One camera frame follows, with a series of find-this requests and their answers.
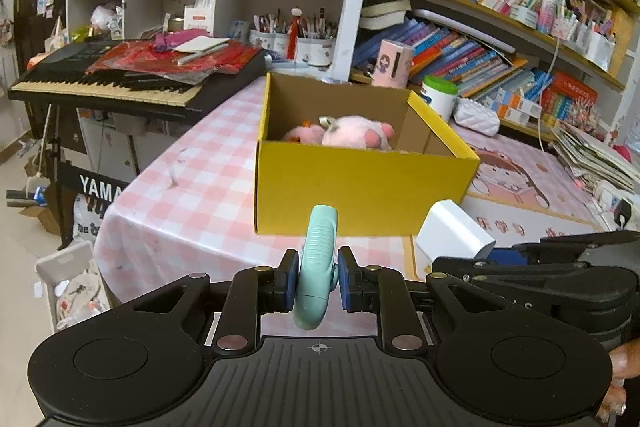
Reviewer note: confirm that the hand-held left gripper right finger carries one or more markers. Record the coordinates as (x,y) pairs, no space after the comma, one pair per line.
(347,283)

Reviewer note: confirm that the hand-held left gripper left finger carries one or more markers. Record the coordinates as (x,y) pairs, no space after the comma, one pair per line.
(290,283)

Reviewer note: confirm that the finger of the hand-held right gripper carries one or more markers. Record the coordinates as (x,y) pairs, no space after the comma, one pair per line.
(500,273)
(590,249)

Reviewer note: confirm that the mint green handheld fan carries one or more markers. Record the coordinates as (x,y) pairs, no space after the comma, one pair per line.
(315,267)

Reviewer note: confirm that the white charger block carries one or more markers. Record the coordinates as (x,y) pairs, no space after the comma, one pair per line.
(450,229)

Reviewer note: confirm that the yellow cardboard box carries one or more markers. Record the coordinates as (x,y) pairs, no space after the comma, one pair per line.
(350,192)

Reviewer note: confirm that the pink plush pig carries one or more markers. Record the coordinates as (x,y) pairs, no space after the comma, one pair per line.
(355,134)

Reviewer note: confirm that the pink plush chick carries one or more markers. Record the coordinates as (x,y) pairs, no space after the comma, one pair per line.
(305,133)

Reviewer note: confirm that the person's right hand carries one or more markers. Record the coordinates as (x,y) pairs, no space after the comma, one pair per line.
(624,364)

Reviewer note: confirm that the white power strip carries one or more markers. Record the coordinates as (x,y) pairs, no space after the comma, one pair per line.
(612,202)

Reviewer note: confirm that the stack of papers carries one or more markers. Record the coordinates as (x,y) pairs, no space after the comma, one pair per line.
(595,157)

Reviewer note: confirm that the white quilted pouch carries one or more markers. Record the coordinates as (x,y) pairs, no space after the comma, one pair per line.
(477,117)

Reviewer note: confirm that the white jar green lid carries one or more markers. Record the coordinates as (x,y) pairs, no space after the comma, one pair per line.
(440,102)

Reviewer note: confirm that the white pen organizer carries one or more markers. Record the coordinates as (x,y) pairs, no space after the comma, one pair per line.
(597,47)

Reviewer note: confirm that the white plastic bin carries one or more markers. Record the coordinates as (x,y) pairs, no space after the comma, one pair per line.
(70,267)

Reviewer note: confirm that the pink humidifier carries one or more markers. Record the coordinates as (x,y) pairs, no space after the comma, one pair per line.
(392,64)

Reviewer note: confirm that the white pen holder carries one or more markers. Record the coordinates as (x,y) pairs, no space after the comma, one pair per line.
(315,52)
(267,39)

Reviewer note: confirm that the keyboard stand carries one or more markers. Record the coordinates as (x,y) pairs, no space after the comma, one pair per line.
(65,187)

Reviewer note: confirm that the red tassel ornament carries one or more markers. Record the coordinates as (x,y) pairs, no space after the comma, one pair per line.
(294,37)

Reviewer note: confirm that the white flat board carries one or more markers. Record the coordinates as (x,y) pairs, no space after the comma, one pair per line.
(465,27)

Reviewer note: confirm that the white notebook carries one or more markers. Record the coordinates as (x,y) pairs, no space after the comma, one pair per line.
(200,44)

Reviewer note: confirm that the thick cream-edged books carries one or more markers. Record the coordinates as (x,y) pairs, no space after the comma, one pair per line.
(385,14)

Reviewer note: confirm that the white box red label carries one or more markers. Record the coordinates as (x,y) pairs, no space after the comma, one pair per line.
(197,21)

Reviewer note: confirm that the white shelf unit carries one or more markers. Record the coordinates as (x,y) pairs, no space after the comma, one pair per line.
(280,2)

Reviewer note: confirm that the black electronic keyboard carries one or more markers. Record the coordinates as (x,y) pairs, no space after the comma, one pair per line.
(60,72)

